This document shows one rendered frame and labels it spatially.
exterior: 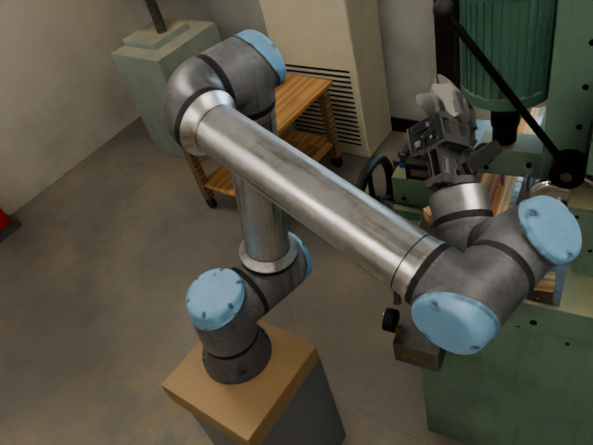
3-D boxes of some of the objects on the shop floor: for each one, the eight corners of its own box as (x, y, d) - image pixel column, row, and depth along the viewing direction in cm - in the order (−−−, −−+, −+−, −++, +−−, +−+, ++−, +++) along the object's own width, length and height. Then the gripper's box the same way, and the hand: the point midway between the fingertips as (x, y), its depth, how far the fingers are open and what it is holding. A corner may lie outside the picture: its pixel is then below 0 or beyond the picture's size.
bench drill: (198, 111, 389) (98, -143, 285) (261, 125, 354) (174, -157, 250) (151, 148, 364) (22, -114, 261) (213, 167, 330) (95, -126, 226)
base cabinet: (461, 327, 209) (457, 189, 162) (632, 370, 182) (686, 220, 135) (426, 430, 182) (409, 301, 136) (621, 499, 155) (685, 367, 109)
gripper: (459, 176, 78) (432, 50, 84) (413, 196, 84) (392, 79, 91) (494, 183, 82) (467, 64, 89) (448, 202, 89) (426, 91, 96)
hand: (441, 83), depth 91 cm, fingers closed
